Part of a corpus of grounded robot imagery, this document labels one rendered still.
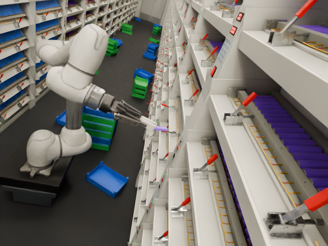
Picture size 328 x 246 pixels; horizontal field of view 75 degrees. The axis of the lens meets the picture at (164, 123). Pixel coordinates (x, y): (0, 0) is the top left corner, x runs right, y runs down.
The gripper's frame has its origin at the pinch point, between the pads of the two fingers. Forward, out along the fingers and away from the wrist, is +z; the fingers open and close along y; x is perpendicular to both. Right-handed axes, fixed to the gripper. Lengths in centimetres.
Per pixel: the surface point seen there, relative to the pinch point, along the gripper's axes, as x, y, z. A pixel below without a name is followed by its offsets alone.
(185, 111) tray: -10.8, 5.5, 12.7
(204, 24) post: -41, 54, 9
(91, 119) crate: 77, 88, -26
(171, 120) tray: 7.9, 27.1, 16.7
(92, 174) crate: 107, 56, -3
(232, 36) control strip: -45.2, -12.5, 4.0
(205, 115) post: -22.3, -15.6, 11.1
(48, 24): 48, 169, -111
